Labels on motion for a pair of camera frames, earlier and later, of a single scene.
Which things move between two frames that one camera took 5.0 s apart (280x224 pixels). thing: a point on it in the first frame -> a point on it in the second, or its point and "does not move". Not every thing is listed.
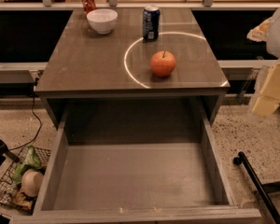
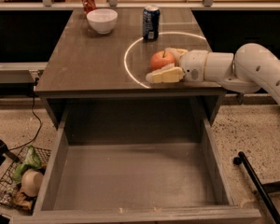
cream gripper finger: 275,90 -> 167,74
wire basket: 21,182 does not move
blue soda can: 151,22 does not move
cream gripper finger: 259,34 -> 177,52
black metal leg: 265,189 does not move
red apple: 162,63 does not move
